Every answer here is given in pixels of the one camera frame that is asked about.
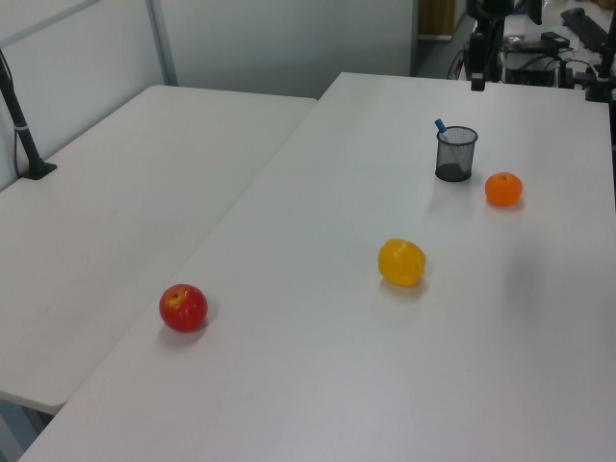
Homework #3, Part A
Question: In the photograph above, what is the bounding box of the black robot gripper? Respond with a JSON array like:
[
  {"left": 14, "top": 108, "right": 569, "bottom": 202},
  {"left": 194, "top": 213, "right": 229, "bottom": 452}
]
[{"left": 464, "top": 0, "right": 514, "bottom": 92}]

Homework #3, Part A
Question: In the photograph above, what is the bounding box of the black mesh pen cup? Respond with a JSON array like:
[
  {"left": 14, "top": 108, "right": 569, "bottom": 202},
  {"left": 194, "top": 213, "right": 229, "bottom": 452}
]
[{"left": 434, "top": 125, "right": 479, "bottom": 183}]

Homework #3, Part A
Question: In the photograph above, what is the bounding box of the black electronics box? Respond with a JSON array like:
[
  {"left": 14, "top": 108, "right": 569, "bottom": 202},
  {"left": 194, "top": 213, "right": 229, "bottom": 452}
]
[{"left": 503, "top": 43, "right": 563, "bottom": 87}]

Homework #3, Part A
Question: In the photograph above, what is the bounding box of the brown wooden panel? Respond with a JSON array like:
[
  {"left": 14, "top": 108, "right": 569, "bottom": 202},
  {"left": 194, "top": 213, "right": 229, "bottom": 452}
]
[{"left": 417, "top": 0, "right": 456, "bottom": 40}]

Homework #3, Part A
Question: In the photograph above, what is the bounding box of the small black device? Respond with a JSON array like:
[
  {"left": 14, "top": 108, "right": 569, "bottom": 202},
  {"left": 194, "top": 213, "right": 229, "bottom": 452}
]
[{"left": 540, "top": 31, "right": 573, "bottom": 50}]

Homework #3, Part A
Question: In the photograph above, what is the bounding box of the black keyboard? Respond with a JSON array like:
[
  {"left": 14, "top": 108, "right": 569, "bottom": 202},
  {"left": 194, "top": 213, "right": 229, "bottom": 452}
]
[{"left": 561, "top": 8, "right": 616, "bottom": 50}]

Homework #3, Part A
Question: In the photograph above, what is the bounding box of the orange mandarin fruit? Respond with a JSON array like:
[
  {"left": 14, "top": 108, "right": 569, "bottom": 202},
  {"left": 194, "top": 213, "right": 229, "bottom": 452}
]
[{"left": 484, "top": 171, "right": 524, "bottom": 208}]

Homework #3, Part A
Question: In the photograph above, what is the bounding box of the yellow bell pepper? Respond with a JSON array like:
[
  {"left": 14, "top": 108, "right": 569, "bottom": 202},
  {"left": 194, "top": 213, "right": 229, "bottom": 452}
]
[{"left": 376, "top": 238, "right": 429, "bottom": 289}]

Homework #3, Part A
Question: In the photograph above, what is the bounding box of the red apple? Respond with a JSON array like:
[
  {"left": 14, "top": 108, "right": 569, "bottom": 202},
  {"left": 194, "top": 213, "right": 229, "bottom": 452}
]
[{"left": 159, "top": 283, "right": 209, "bottom": 334}]

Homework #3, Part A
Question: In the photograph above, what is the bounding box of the black pole with base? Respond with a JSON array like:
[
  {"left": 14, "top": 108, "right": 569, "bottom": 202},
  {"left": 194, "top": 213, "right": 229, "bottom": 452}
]
[{"left": 0, "top": 47, "right": 59, "bottom": 181}]

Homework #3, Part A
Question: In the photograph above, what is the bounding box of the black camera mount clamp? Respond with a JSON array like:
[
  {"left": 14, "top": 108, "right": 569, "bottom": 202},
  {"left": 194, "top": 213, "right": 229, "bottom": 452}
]
[{"left": 583, "top": 39, "right": 616, "bottom": 103}]

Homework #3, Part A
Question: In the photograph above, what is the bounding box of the grey partition post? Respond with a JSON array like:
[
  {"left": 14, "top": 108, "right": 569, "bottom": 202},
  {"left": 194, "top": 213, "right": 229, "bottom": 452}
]
[{"left": 147, "top": 0, "right": 178, "bottom": 88}]

